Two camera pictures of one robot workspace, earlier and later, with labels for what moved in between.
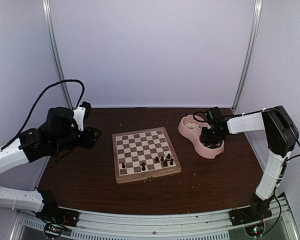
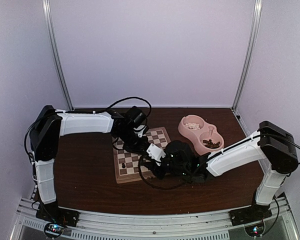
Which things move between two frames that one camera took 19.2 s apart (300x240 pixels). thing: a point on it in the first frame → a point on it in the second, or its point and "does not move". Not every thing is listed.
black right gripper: [205, 138] → [159, 174]
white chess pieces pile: [193, 126] does not move
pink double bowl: [191, 129] does not move
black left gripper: [89, 141] → [141, 148]
